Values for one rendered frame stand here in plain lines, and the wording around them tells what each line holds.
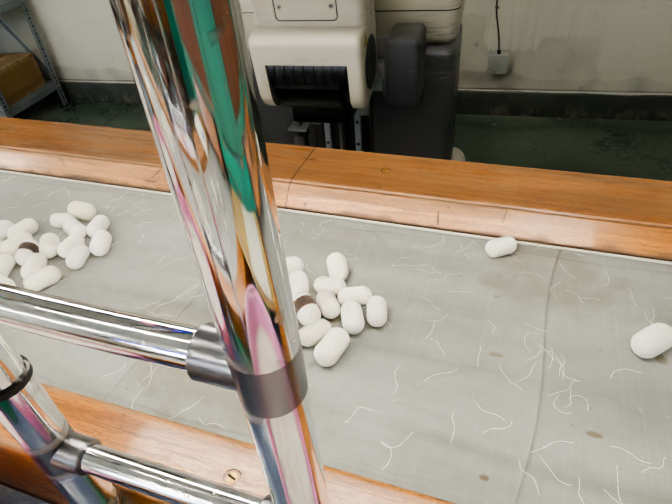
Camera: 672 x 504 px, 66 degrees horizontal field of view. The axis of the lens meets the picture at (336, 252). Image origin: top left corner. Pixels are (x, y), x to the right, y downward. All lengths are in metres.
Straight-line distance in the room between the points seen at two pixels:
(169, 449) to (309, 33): 0.81
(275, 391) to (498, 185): 0.49
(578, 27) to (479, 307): 2.09
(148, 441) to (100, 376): 0.11
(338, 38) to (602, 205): 0.59
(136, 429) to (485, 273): 0.34
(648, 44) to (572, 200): 2.01
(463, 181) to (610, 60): 2.00
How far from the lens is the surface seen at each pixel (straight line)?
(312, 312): 0.46
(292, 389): 0.16
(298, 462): 0.19
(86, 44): 3.21
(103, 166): 0.78
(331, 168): 0.65
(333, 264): 0.51
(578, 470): 0.42
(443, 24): 1.28
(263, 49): 1.06
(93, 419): 0.44
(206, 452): 0.39
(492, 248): 0.54
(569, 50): 2.54
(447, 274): 0.52
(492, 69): 2.49
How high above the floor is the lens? 1.09
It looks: 39 degrees down
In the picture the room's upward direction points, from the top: 6 degrees counter-clockwise
